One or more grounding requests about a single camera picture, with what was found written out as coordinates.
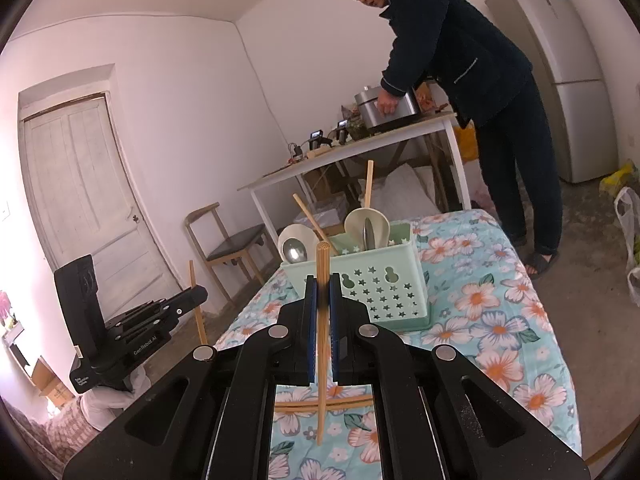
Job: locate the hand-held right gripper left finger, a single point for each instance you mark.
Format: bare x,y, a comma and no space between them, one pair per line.
311,340

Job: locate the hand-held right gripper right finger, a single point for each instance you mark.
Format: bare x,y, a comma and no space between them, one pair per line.
336,340

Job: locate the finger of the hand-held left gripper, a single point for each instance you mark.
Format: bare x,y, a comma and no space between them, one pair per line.
185,300

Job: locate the tan bamboo chopstick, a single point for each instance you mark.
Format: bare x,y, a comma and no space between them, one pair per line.
327,242
295,410
324,260
370,185
305,210
295,403
191,275

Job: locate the metal spoon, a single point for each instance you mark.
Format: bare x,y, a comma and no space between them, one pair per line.
371,235
294,251

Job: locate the green star-cut utensil holder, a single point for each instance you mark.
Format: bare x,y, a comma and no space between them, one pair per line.
400,258

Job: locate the white plastic spoon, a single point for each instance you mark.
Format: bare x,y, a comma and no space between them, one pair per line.
290,234
352,225

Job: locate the wooden chair black seat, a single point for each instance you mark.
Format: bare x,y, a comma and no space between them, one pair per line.
235,245

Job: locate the cardboard box with green print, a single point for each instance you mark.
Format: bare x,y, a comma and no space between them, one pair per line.
55,390

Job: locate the grey storage box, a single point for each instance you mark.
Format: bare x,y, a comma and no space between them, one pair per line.
332,217

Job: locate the white wooden door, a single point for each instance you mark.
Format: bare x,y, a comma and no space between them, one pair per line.
75,185

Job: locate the plaid cloth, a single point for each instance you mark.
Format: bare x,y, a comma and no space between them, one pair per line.
45,440

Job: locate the white sack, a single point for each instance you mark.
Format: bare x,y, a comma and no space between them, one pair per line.
400,190

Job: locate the floral blue blanket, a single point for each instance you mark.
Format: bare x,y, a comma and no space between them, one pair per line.
500,335

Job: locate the black device with screen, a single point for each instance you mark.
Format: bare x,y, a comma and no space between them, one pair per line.
317,140
343,132

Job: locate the white table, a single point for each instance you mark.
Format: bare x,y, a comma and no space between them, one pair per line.
461,170

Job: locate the jar of greens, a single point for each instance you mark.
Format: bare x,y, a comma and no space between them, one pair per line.
356,127

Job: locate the silver rice cooker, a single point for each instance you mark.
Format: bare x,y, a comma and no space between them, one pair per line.
407,105

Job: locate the white plastic bag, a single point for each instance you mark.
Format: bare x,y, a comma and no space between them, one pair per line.
634,285

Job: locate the silver refrigerator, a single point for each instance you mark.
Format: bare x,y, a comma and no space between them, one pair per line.
565,85

